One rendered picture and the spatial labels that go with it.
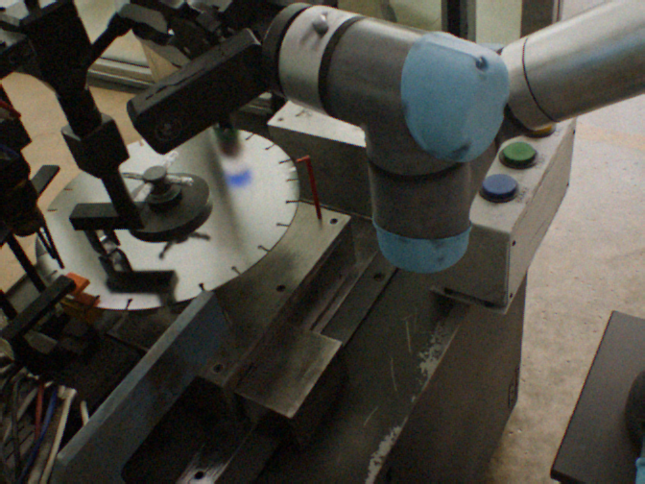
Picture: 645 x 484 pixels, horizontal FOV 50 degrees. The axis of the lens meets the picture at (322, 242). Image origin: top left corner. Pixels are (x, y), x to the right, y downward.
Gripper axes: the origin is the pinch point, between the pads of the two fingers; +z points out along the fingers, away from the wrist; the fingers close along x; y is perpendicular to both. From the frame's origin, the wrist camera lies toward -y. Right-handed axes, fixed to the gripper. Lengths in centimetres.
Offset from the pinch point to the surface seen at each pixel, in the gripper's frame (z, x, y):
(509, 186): -23.2, -37.5, 19.5
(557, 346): -14, -138, 40
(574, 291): -10, -143, 58
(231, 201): 1.4, -27.4, -1.6
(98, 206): 7.4, -17.6, -12.4
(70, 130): 5.0, -6.7, -9.4
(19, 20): 2.6, 5.5, -6.9
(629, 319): -40, -53, 17
